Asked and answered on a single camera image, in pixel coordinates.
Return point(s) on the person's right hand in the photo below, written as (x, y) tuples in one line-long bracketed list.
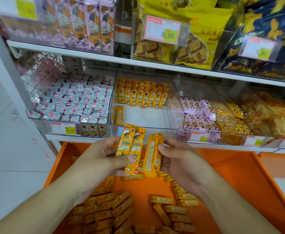
[(188, 165)]

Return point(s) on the person's left hand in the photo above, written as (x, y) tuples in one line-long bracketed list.
[(96, 163)]

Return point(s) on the person's right thumb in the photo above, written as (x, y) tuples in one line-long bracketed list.
[(168, 151)]

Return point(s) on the person's left thumb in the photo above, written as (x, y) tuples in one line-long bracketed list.
[(123, 160)]

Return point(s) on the orange snack packet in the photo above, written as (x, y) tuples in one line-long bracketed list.
[(126, 140), (137, 148), (152, 155), (119, 115)]

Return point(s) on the person's right forearm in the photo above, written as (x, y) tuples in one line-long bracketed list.
[(232, 209)]

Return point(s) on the person's left forearm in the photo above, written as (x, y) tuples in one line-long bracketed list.
[(40, 204)]

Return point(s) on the brown snack packet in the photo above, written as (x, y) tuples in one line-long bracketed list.
[(103, 130), (86, 130), (94, 130)]

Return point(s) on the pile of orange packets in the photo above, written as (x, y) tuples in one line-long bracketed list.
[(123, 209)]

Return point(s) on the row of orange packets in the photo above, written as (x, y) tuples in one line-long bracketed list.
[(142, 95)]

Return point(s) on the white shelf board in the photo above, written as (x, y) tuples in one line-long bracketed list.
[(108, 60), (230, 147)]

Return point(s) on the orange display tray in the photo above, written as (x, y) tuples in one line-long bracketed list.
[(230, 173)]

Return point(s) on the pile of yellow patterned packets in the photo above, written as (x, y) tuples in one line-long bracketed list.
[(232, 119)]

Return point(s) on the pile of pink white packets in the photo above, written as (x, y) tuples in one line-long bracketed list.
[(76, 99)]

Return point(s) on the yellow biscuit bag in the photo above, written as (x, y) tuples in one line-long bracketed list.
[(149, 49), (203, 41)]

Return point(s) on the pile of tan snack bags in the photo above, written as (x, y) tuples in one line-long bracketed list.
[(269, 116)]

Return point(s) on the silver orange striped packet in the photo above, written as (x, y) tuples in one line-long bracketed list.
[(123, 31)]

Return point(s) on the row of pink cartoon packets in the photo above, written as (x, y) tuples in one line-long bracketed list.
[(84, 24)]

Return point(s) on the white shelf upright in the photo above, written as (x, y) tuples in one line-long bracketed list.
[(8, 70)]

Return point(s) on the pile of dark blue bags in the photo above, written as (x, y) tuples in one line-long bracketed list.
[(274, 19)]

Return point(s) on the white yellow price tag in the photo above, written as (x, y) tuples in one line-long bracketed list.
[(18, 7)]

